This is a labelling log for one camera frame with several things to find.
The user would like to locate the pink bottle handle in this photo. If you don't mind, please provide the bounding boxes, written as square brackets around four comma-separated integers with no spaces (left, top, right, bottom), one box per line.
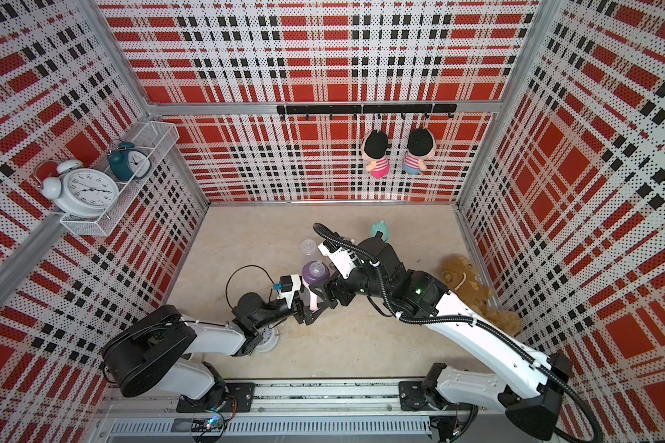
[304,281,324,312]

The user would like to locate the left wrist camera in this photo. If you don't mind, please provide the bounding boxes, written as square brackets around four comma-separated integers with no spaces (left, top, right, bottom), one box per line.
[274,274,303,308]

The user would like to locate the plush doll blue pants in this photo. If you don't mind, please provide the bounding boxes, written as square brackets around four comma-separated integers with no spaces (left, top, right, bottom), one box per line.
[403,128,437,175]

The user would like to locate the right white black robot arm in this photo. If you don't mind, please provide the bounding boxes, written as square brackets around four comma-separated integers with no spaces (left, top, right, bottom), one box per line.
[319,234,604,442]

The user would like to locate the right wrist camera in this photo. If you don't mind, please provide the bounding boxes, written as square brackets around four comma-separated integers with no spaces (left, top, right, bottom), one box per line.
[318,240,358,280]

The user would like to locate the white wire shelf basket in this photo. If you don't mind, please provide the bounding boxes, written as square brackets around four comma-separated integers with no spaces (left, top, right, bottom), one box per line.
[54,121,179,236]

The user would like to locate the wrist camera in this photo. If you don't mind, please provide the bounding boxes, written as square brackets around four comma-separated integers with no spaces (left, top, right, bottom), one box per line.
[318,240,358,280]
[274,274,303,308]

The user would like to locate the teal alarm clock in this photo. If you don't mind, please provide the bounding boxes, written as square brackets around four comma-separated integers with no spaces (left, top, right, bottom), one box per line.
[107,141,151,182]

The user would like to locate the plush doll pink pants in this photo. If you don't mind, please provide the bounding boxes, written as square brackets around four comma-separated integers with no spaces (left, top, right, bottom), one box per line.
[361,130,390,179]

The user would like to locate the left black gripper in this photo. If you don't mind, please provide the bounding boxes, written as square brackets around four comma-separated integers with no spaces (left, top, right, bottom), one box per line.
[254,276,328,330]

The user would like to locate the large white alarm clock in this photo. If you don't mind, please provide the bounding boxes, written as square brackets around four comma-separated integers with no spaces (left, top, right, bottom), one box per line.
[41,159,120,219]

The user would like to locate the mint green bottle cap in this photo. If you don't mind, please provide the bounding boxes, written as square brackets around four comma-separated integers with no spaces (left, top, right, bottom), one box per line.
[369,221,390,243]

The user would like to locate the clear baby bottle far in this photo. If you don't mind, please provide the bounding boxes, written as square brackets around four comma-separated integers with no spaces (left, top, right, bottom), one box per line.
[300,239,319,258]

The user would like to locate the brown plush toy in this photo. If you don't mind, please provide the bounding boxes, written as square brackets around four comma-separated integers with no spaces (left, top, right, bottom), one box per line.
[441,254,522,336]

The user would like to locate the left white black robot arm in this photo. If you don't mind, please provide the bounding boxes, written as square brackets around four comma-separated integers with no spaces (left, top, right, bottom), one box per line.
[102,293,336,400]

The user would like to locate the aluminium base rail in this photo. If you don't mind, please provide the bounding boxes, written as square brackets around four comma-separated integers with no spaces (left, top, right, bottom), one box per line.
[86,378,532,442]

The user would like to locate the purple nipple ring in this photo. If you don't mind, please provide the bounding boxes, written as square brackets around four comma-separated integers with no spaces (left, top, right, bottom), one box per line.
[301,259,331,284]

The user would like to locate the small white alarm clock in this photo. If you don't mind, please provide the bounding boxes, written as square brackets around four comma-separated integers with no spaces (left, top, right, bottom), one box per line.
[254,327,280,354]

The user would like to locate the black hook rail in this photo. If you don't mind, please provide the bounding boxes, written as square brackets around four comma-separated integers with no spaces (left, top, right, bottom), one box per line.
[276,103,458,119]

